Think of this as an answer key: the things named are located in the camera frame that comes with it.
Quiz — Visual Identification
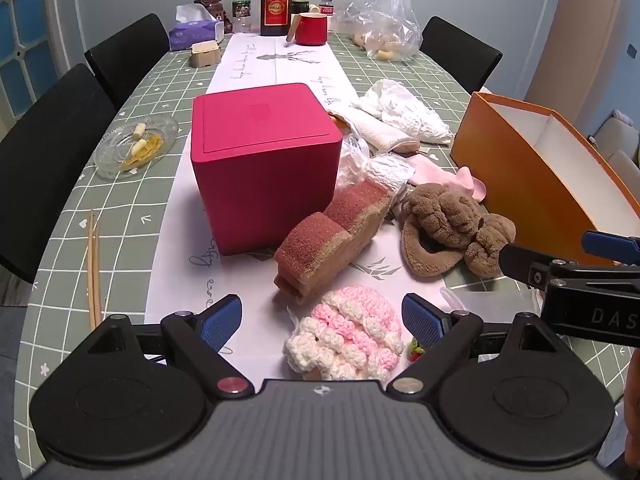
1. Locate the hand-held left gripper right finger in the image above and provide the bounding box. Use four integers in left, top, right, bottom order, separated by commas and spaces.
387, 294, 576, 398

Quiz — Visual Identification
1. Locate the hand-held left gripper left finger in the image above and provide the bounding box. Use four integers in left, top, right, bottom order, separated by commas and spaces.
80, 294, 253, 400

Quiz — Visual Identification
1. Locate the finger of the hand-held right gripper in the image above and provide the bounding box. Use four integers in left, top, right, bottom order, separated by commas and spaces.
581, 230, 640, 265
499, 242, 640, 289

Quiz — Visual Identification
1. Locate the brown plush slipper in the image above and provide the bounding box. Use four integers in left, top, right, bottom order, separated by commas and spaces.
400, 182, 486, 278
462, 212, 517, 277

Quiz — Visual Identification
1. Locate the pink white crocheted hat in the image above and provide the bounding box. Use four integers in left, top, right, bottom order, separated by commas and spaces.
284, 285, 405, 381

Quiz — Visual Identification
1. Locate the orange cardboard box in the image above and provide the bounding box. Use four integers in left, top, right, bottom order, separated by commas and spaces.
451, 91, 640, 266

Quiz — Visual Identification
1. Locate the red brown scrub sponge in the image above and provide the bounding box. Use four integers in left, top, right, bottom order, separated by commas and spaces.
274, 212, 353, 306
322, 180, 397, 266

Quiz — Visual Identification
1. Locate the pink cloth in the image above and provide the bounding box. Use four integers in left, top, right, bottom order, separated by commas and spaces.
405, 152, 488, 203

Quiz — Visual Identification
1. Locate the crinkled clear plastic packaging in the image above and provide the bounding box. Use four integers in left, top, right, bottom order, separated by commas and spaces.
336, 132, 416, 196

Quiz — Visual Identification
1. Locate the white towel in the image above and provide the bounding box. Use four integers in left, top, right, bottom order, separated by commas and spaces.
327, 102, 411, 153

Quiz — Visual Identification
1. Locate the white cloth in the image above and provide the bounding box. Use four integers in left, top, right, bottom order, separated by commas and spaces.
352, 79, 453, 145

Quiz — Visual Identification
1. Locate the person's right forearm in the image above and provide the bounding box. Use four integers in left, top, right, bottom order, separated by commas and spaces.
621, 387, 640, 458

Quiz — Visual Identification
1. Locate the flat clear plastic bag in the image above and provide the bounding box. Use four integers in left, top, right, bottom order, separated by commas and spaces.
440, 280, 543, 321

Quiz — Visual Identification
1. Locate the beige sofa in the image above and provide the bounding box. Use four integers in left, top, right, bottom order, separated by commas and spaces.
582, 110, 640, 196

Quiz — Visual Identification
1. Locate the magenta storage box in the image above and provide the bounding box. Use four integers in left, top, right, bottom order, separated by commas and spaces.
191, 82, 344, 257

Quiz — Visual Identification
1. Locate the green checked tablecloth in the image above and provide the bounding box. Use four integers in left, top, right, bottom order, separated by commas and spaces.
15, 30, 640, 480

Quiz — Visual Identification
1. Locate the yellow fruit peel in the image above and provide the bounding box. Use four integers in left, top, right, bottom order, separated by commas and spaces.
120, 134, 166, 168

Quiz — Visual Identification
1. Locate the glass dish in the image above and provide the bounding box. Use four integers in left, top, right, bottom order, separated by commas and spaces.
94, 114, 180, 181

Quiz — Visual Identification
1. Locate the black chair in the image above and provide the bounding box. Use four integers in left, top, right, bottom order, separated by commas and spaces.
419, 16, 503, 95
0, 63, 118, 306
84, 13, 171, 111

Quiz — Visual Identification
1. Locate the white table runner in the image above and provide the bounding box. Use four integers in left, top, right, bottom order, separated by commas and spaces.
145, 32, 501, 383

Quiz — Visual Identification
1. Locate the small tan paper box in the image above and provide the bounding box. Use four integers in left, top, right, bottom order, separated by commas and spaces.
189, 41, 222, 68

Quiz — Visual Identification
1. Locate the large clear plastic bag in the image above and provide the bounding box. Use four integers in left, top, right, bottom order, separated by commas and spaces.
334, 0, 423, 61

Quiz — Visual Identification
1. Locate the purple tissue box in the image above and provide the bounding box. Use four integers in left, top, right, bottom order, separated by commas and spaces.
168, 4, 225, 52

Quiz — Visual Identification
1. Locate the red enamel mug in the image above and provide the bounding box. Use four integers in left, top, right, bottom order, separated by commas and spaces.
286, 12, 329, 47

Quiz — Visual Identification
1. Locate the clear water bottle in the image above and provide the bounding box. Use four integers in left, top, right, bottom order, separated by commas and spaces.
231, 0, 253, 35

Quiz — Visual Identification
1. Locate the brown bear figurine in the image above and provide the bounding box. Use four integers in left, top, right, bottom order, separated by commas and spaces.
194, 0, 235, 35

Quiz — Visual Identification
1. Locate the blue paned window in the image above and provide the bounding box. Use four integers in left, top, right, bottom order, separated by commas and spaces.
0, 0, 57, 131

